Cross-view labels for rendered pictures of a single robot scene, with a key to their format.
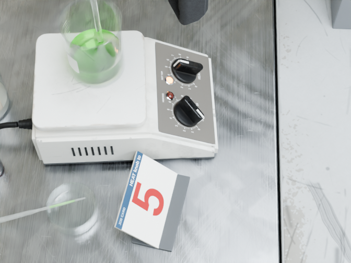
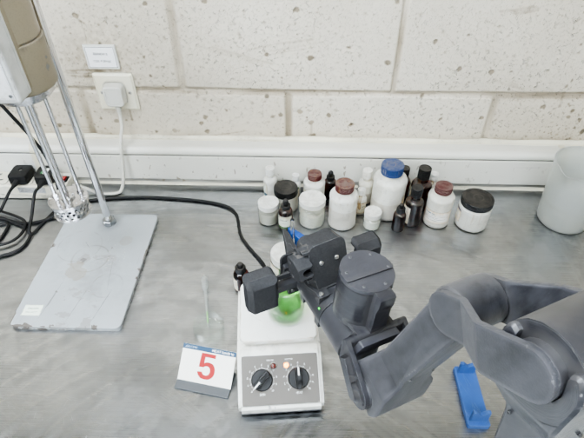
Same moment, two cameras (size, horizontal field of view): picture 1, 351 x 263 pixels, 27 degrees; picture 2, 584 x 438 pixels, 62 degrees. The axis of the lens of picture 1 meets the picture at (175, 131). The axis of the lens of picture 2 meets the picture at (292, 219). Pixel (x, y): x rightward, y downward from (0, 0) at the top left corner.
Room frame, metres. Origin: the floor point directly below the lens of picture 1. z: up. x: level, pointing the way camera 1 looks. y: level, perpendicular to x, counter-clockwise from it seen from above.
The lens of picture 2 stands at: (0.44, -0.39, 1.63)
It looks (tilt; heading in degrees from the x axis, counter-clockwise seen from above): 42 degrees down; 89
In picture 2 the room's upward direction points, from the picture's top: straight up
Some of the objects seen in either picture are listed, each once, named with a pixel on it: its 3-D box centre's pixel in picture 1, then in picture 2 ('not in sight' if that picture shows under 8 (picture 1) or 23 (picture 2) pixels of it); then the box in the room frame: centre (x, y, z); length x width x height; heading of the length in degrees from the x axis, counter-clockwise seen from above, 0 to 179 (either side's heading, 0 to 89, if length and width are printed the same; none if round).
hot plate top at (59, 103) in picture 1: (90, 79); (276, 310); (0.42, 0.09, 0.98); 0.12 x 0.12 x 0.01; 3
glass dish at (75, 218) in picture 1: (72, 208); (209, 327); (0.30, 0.11, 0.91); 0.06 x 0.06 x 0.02
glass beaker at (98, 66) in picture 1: (94, 42); (288, 297); (0.44, 0.08, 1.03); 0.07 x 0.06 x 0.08; 175
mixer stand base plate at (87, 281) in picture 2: not in sight; (92, 265); (0.05, 0.27, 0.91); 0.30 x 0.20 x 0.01; 87
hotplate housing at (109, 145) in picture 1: (117, 98); (278, 339); (0.42, 0.07, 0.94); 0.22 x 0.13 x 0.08; 93
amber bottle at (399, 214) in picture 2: not in sight; (399, 216); (0.68, 0.37, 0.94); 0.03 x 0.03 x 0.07
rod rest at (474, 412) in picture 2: not in sight; (473, 392); (0.72, -0.02, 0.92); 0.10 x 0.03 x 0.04; 88
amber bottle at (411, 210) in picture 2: not in sight; (414, 204); (0.71, 0.39, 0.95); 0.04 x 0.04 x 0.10
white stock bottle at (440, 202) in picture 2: not in sight; (439, 203); (0.77, 0.39, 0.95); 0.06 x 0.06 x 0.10
